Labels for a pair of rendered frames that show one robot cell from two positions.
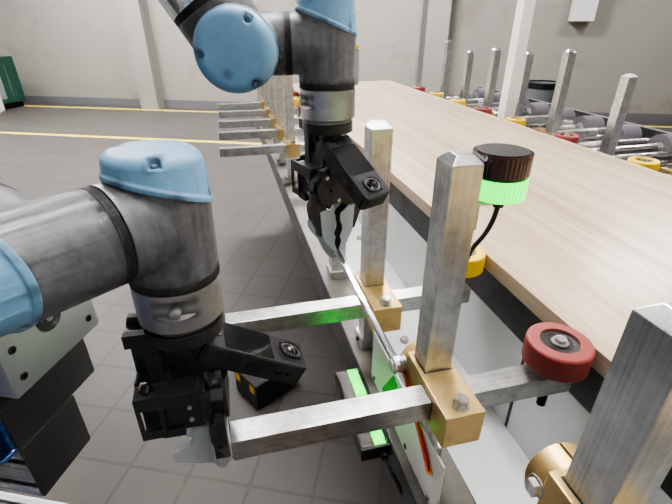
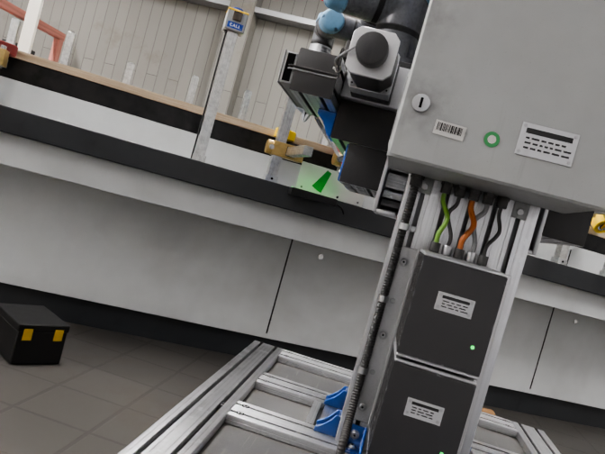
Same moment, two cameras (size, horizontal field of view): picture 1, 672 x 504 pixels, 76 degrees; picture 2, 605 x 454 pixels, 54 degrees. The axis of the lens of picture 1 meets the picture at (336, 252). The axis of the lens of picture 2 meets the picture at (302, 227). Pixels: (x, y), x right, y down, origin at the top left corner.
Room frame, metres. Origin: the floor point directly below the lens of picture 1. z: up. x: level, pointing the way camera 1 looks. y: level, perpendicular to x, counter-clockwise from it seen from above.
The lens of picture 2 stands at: (0.57, 2.05, 0.65)
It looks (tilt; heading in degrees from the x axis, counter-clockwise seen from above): 2 degrees down; 268
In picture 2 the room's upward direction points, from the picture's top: 16 degrees clockwise
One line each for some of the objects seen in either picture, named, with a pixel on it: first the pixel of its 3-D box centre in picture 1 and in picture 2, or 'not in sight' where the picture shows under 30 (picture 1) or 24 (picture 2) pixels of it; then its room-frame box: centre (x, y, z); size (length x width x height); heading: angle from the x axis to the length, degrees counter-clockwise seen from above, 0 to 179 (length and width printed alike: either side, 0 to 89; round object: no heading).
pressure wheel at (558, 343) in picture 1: (550, 372); not in sight; (0.42, -0.28, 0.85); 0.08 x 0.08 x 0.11
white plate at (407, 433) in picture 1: (399, 411); (332, 184); (0.45, -0.09, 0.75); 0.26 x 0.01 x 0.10; 14
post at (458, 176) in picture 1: (435, 340); not in sight; (0.42, -0.13, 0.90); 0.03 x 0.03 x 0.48; 14
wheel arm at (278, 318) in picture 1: (353, 308); (292, 152); (0.62, -0.03, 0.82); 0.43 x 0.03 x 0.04; 104
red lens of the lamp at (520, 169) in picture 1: (501, 161); not in sight; (0.44, -0.17, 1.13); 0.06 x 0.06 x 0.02
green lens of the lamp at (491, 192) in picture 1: (497, 184); not in sight; (0.44, -0.17, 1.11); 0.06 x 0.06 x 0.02
